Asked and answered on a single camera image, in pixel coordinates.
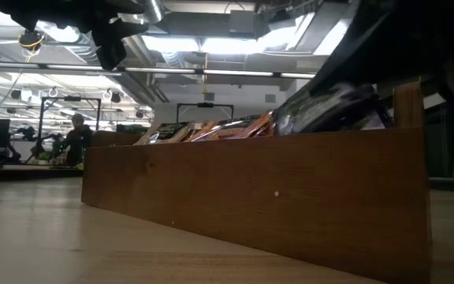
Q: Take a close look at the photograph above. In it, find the dark blue blackcurrant tea sachet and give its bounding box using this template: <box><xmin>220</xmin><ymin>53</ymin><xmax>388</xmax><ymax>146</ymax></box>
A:
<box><xmin>273</xmin><ymin>81</ymin><xmax>394</xmax><ymax>137</ymax></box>

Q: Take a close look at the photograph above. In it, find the black yellow cord reel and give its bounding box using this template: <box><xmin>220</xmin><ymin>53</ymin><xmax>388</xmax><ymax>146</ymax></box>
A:
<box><xmin>17</xmin><ymin>29</ymin><xmax>46</xmax><ymax>52</ymax></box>

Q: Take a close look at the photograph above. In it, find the wooden three-compartment box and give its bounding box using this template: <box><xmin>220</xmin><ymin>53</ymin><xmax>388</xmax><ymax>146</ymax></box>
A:
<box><xmin>80</xmin><ymin>80</ymin><xmax>434</xmax><ymax>284</ymax></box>

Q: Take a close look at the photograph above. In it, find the silver round ceiling duct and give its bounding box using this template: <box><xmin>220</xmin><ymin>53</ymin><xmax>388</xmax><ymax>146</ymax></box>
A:
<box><xmin>118</xmin><ymin>0</ymin><xmax>166</xmax><ymax>25</ymax></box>

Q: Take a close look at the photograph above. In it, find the green potted plant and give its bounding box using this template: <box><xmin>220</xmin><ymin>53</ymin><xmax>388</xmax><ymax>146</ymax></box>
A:
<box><xmin>115</xmin><ymin>123</ymin><xmax>151</xmax><ymax>136</ymax></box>

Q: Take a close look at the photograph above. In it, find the beige vanilla cinnamon tea sachet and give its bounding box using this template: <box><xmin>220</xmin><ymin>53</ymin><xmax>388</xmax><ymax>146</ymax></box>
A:
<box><xmin>133</xmin><ymin>121</ymin><xmax>195</xmax><ymax>146</ymax></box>

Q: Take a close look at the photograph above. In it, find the hanging linear light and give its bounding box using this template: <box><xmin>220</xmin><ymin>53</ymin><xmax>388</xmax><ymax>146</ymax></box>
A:
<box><xmin>0</xmin><ymin>61</ymin><xmax>124</xmax><ymax>77</ymax></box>
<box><xmin>123</xmin><ymin>66</ymin><xmax>317</xmax><ymax>80</ymax></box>

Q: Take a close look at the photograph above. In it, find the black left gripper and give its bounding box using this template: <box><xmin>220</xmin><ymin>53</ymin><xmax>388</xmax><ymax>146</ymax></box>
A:
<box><xmin>88</xmin><ymin>0</ymin><xmax>150</xmax><ymax>71</ymax></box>

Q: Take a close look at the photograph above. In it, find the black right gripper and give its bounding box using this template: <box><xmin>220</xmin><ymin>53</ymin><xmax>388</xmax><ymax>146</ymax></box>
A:
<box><xmin>309</xmin><ymin>0</ymin><xmax>454</xmax><ymax>118</ymax></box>

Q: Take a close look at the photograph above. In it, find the orange peach tea sachet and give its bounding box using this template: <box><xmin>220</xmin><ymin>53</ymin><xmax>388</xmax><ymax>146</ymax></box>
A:
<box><xmin>183</xmin><ymin>111</ymin><xmax>274</xmax><ymax>143</ymax></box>

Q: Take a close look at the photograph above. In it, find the person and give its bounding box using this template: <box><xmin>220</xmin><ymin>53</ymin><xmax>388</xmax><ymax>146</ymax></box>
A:
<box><xmin>59</xmin><ymin>113</ymin><xmax>94</xmax><ymax>166</ymax></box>

